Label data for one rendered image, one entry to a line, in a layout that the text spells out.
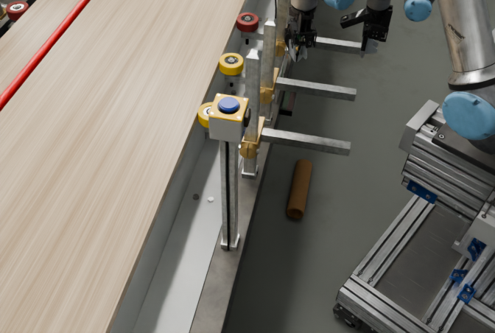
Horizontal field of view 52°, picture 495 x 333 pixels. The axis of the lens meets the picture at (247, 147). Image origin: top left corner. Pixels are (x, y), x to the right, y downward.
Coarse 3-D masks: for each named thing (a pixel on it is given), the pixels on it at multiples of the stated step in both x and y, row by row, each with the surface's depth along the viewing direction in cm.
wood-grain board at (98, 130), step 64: (64, 0) 188; (128, 0) 189; (192, 0) 190; (0, 64) 162; (64, 64) 162; (128, 64) 163; (192, 64) 164; (0, 128) 142; (64, 128) 143; (128, 128) 143; (192, 128) 146; (0, 192) 127; (64, 192) 127; (128, 192) 128; (0, 256) 115; (64, 256) 115; (128, 256) 115; (0, 320) 105; (64, 320) 105
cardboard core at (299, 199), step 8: (304, 160) 246; (296, 168) 244; (304, 168) 242; (296, 176) 240; (304, 176) 239; (296, 184) 236; (304, 184) 236; (296, 192) 232; (304, 192) 234; (296, 200) 229; (304, 200) 231; (288, 208) 228; (296, 208) 227; (304, 208) 230; (296, 216) 232
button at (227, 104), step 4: (220, 100) 103; (224, 100) 103; (228, 100) 103; (232, 100) 103; (236, 100) 103; (220, 104) 102; (224, 104) 102; (228, 104) 102; (232, 104) 102; (236, 104) 102; (220, 108) 102; (224, 108) 102; (228, 108) 101; (232, 108) 102; (236, 108) 102
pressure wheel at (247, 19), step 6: (240, 18) 181; (246, 18) 181; (252, 18) 182; (258, 18) 181; (240, 24) 180; (246, 24) 179; (252, 24) 179; (258, 24) 182; (240, 30) 181; (246, 30) 180; (252, 30) 181; (246, 42) 188
